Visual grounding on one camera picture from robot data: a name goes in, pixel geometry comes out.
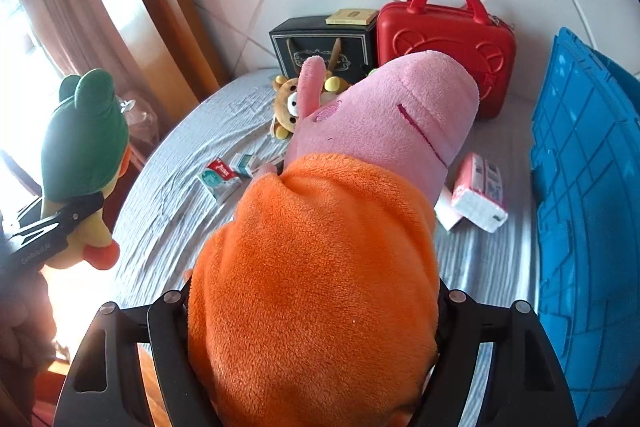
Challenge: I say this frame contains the blue plastic crate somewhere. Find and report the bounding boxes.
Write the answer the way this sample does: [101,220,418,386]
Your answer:
[530,27,640,418]

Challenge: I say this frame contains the clear plastic bag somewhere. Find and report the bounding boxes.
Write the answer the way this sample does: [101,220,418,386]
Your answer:
[117,94,162,158]

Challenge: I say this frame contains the wooden door frame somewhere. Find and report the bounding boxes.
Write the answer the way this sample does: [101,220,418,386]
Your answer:
[107,0,228,102]

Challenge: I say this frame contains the red hard-shell suitcase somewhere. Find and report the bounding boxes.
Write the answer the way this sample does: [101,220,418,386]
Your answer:
[376,0,517,122]

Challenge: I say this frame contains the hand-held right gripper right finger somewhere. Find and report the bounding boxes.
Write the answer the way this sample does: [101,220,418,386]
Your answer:
[402,279,583,427]

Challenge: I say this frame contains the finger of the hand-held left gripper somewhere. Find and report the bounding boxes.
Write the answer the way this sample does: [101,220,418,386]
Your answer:
[0,196,104,275]

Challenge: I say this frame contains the gold flat box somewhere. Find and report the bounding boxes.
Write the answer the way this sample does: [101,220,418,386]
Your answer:
[325,8,378,26]

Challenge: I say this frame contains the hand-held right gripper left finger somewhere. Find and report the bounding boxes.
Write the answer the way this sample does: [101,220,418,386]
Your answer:
[52,289,221,427]

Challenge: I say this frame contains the brown bear plush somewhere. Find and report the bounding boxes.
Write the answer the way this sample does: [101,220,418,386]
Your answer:
[270,74,353,140]

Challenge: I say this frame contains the yellow duck plush green hat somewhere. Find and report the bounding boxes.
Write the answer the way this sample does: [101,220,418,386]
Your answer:
[39,68,132,270]

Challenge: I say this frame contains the pink curtain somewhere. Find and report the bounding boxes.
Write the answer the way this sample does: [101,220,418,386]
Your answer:
[10,0,166,108]

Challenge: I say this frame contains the pink tissue pack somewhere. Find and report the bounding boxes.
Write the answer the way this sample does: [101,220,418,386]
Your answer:
[451,152,509,234]

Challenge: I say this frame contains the red and teal medicine box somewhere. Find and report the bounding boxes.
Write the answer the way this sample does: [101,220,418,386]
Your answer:
[199,159,242,202]

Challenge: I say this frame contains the teal and white medicine box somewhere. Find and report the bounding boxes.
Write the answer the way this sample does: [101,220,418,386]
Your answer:
[230,152,261,178]

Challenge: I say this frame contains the black gift bag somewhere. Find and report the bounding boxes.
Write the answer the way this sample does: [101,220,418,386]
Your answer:
[269,18,378,80]

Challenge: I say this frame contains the pink pig plush orange dress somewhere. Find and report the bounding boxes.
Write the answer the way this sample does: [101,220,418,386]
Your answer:
[186,51,481,427]

